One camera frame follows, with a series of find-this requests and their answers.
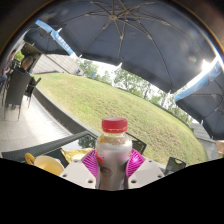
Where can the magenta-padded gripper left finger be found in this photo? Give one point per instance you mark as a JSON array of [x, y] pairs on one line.
[[78, 174]]

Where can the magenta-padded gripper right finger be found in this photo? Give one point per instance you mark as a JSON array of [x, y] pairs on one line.
[[146, 170]]

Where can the red-capped clear drink bottle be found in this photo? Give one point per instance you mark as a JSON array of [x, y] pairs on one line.
[[113, 153]]

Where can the yellow crumpled packet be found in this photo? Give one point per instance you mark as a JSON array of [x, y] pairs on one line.
[[75, 154]]

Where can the dark wicker patio chair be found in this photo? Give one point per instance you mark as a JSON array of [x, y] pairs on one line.
[[16, 90]]

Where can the person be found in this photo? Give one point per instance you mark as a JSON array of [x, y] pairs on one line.
[[6, 68], [26, 66]]

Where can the large navy patio umbrella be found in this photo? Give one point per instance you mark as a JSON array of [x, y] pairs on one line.
[[140, 36]]

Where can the navy umbrella with blue trim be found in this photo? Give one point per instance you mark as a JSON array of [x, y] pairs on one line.
[[46, 36]]

